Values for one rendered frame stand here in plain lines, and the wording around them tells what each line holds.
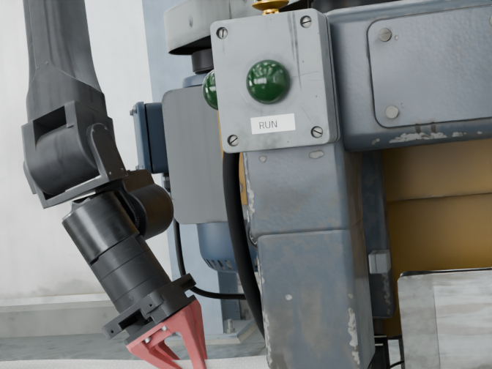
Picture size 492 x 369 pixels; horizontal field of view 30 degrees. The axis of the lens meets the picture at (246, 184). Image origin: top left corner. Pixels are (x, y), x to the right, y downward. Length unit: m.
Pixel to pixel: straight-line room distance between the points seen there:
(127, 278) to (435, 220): 0.32
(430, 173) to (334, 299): 0.26
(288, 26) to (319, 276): 0.18
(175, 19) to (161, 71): 4.59
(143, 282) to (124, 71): 5.47
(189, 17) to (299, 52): 0.48
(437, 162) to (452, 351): 0.18
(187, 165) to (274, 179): 0.44
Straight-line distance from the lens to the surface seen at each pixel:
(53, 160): 0.86
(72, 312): 6.56
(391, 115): 0.65
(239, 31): 0.63
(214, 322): 5.76
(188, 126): 1.09
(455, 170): 0.89
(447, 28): 0.65
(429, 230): 0.95
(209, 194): 1.09
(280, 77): 0.60
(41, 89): 0.90
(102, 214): 0.85
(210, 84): 0.64
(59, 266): 6.59
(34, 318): 6.70
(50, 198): 0.89
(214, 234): 1.13
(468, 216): 0.95
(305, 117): 0.61
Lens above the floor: 1.25
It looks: 3 degrees down
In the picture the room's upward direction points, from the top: 6 degrees counter-clockwise
